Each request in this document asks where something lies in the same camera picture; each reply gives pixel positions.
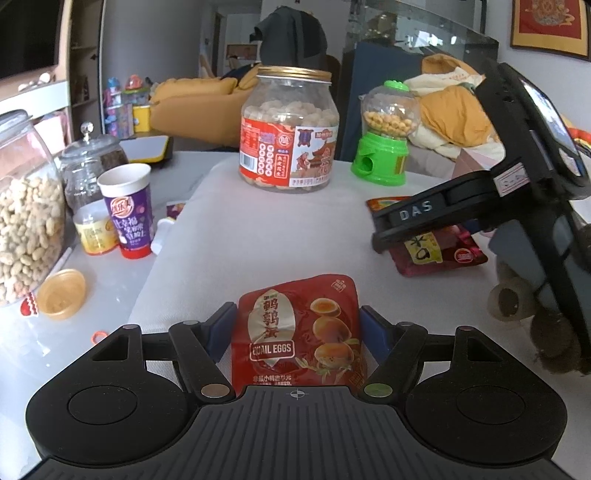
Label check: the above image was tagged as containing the glass jar of peanuts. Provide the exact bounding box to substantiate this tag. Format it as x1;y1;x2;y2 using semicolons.
0;110;69;308

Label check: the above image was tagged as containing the dark red snack packet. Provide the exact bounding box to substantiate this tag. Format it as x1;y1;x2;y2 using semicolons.
366;196;489;278

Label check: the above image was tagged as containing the yellow sofa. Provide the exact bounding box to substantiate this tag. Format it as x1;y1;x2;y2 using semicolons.
148;62;262;151

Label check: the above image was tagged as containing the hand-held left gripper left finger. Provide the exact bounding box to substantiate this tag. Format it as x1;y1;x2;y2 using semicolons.
90;301;238;402

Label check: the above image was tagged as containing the black television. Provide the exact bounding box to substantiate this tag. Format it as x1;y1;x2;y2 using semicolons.
0;0;63;81

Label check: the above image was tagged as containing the red egg snack packet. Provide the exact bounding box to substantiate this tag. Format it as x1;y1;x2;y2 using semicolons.
230;273;370;398

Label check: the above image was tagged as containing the dark hanging clothing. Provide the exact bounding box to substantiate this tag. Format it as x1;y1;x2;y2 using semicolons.
249;6;329;77

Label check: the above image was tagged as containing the glass jar with knob lid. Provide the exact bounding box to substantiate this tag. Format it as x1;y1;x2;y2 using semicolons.
59;121;130;215

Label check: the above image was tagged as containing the framed wall picture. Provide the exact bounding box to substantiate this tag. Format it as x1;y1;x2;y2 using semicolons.
510;0;591;61

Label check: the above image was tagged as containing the yellow edged tablet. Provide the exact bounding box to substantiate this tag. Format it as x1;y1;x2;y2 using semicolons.
119;135;174;166

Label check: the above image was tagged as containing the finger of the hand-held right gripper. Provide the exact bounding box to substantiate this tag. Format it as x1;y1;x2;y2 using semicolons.
372;170;509;256

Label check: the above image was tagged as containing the plastic jar with red label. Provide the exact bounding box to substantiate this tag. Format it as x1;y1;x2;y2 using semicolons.
238;66;340;193

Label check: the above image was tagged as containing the pink box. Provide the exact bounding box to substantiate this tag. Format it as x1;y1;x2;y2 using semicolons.
450;147;506;183

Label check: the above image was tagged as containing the green candy dispenser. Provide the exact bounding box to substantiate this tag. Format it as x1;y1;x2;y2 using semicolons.
350;80;422;188

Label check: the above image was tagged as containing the purple paper cup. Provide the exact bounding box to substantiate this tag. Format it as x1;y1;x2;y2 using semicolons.
97;163;154;260

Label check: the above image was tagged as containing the small yellow cup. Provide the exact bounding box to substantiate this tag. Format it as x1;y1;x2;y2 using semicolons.
73;198;122;257

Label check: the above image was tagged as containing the yellow plastic lid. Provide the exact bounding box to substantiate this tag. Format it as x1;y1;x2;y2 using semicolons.
37;269;88;321

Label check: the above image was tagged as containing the white table cloth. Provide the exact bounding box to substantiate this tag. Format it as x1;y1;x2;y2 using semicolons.
127;158;513;356

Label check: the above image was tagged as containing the wooden shelf unit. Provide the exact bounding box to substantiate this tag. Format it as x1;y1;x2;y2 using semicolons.
55;0;108;139

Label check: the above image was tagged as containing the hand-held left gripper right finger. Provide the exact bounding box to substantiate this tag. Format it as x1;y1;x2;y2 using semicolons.
360;305;502;402

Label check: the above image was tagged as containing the orange and white duvet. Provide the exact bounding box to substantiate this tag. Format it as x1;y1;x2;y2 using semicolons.
405;53;506;162

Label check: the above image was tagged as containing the glass cabinet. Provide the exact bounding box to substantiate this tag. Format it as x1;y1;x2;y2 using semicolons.
344;0;500;63

